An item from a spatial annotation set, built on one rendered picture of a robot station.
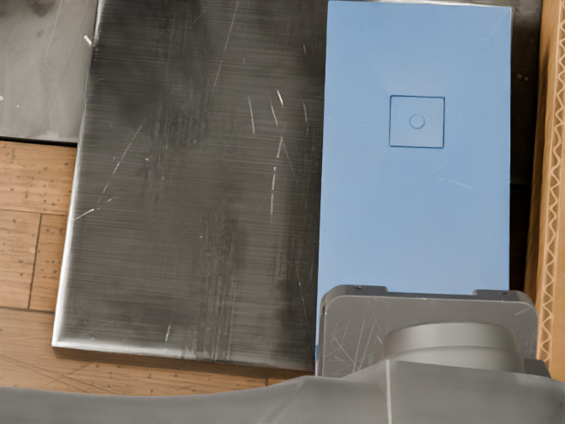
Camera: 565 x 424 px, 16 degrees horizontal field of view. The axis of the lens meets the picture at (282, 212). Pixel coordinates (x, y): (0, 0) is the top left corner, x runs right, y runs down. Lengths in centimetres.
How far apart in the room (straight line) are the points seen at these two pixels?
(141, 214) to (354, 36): 11
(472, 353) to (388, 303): 15
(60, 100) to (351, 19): 13
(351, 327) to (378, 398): 18
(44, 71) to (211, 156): 9
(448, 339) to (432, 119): 30
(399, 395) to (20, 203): 40
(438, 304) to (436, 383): 17
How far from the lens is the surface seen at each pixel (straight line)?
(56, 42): 84
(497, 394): 45
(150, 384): 80
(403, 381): 44
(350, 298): 61
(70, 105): 83
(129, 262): 79
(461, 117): 76
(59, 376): 80
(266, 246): 79
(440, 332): 47
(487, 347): 47
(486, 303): 61
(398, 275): 74
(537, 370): 61
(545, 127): 78
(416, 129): 76
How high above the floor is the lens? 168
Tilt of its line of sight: 73 degrees down
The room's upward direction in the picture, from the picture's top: straight up
